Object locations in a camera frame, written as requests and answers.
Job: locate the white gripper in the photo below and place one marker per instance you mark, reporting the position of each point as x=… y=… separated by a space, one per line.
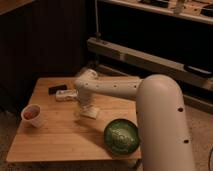
x=85 y=98

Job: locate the white sponge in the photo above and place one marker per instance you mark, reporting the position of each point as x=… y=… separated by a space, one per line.
x=91 y=112

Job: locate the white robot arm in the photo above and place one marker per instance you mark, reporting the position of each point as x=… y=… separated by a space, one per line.
x=161 y=117

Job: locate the green ceramic bowl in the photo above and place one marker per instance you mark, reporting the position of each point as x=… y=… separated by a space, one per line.
x=121 y=137

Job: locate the white rectangular packet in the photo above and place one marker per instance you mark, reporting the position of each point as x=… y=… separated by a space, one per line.
x=66 y=95

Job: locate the black rectangular block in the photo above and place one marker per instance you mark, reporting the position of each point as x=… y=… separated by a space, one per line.
x=53 y=90

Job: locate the wooden folding table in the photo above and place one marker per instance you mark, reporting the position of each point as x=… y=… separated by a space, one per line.
x=63 y=137

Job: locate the white paper cup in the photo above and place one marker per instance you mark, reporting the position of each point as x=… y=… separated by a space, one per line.
x=37 y=121

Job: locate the orange item in cup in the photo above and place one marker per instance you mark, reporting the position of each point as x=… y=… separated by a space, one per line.
x=30 y=114

